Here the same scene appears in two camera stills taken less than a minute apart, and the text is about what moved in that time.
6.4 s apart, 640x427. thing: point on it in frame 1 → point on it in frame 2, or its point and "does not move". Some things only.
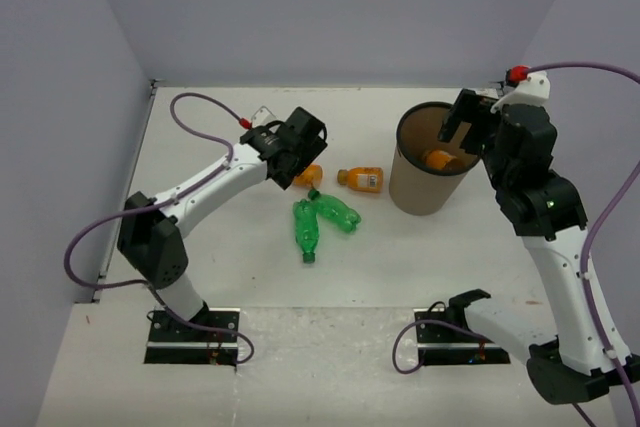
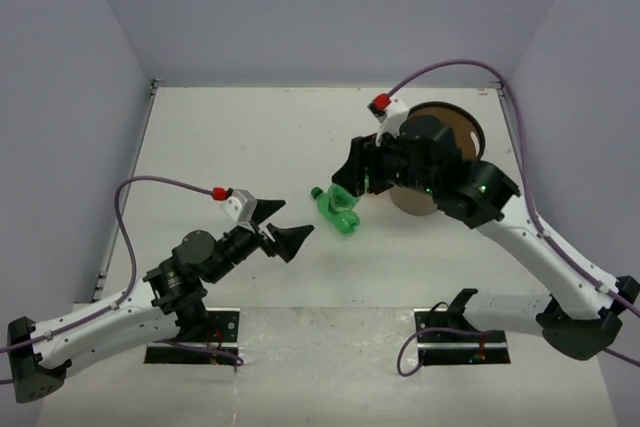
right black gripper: (468, 106) → (364, 156)
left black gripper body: (306, 156) → (239, 243)
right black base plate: (444, 345) does not move
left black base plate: (173, 342) does not move
